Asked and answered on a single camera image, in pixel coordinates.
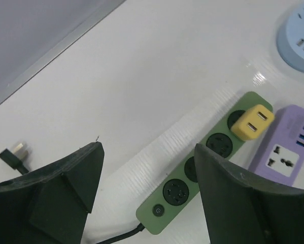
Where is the black power cord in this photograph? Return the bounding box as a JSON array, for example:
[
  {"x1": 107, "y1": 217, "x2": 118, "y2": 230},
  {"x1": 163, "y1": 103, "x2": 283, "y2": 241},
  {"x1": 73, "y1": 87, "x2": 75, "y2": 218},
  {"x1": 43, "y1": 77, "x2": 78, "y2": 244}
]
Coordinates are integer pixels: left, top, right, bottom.
[{"x1": 0, "y1": 142, "x2": 146, "y2": 244}]

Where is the yellow charger plug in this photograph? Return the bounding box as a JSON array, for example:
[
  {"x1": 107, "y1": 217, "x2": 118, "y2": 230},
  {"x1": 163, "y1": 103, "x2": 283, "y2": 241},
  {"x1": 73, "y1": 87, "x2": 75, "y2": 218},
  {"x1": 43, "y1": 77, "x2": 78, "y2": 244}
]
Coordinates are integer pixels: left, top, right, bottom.
[{"x1": 230, "y1": 104, "x2": 275, "y2": 141}]

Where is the purple power strip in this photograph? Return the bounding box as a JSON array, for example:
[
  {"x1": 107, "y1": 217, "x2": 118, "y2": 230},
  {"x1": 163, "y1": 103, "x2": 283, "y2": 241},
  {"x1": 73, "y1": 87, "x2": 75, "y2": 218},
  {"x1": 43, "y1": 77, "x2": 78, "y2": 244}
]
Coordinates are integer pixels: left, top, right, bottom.
[{"x1": 248, "y1": 105, "x2": 304, "y2": 186}]

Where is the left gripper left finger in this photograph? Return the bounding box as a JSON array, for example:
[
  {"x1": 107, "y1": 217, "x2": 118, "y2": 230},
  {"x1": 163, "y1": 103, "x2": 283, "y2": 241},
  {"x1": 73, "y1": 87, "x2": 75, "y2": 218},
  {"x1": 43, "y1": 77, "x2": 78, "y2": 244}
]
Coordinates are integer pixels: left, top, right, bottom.
[{"x1": 0, "y1": 142, "x2": 104, "y2": 243}]

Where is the green power strip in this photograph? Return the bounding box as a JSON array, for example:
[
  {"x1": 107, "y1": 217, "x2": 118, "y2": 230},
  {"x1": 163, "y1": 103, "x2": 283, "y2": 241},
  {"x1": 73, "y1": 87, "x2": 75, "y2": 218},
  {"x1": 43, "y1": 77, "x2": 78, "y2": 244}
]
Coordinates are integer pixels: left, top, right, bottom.
[{"x1": 136, "y1": 91, "x2": 273, "y2": 235}]

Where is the blue round power socket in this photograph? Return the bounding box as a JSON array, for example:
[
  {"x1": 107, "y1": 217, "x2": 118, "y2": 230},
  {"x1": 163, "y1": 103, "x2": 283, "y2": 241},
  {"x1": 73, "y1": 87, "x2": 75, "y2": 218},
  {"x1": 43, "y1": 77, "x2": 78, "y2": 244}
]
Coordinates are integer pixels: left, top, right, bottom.
[{"x1": 276, "y1": 3, "x2": 304, "y2": 73}]

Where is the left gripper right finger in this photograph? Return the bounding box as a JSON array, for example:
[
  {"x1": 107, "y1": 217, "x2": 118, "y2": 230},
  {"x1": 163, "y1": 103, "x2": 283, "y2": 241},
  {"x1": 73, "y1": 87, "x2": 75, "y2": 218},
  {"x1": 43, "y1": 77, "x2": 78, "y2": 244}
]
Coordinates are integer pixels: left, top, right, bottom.
[{"x1": 194, "y1": 144, "x2": 304, "y2": 243}]

